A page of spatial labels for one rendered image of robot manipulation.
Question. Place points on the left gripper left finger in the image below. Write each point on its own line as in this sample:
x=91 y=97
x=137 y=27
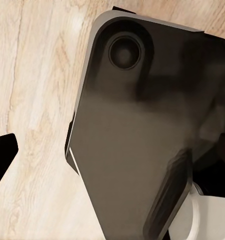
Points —
x=8 y=151

